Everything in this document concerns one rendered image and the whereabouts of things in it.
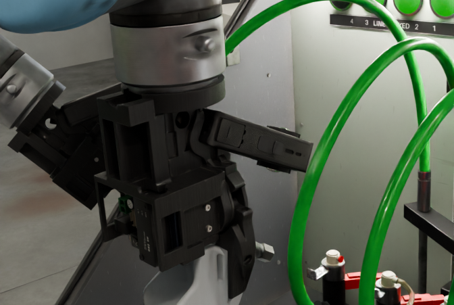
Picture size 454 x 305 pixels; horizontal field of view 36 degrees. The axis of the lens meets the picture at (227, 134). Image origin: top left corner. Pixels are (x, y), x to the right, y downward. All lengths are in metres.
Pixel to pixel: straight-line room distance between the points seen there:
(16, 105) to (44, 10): 0.43
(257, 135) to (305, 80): 0.70
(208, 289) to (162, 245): 0.08
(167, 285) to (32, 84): 0.30
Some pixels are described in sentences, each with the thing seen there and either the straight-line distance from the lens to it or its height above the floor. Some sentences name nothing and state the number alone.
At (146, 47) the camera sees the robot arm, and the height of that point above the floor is 1.45.
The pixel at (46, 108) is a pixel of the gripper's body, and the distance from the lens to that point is 0.76.
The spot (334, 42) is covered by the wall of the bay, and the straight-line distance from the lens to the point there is 1.15.
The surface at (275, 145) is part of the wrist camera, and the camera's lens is 0.53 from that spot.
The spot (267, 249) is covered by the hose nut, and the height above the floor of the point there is 1.12.
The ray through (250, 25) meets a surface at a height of 1.40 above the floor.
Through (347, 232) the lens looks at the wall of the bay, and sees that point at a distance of 1.25.
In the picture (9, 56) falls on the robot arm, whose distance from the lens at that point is 0.77.
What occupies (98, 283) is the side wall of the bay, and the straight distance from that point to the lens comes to 1.05.
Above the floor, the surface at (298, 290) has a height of 1.17.
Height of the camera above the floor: 1.53
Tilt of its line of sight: 18 degrees down
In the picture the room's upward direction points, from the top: 4 degrees counter-clockwise
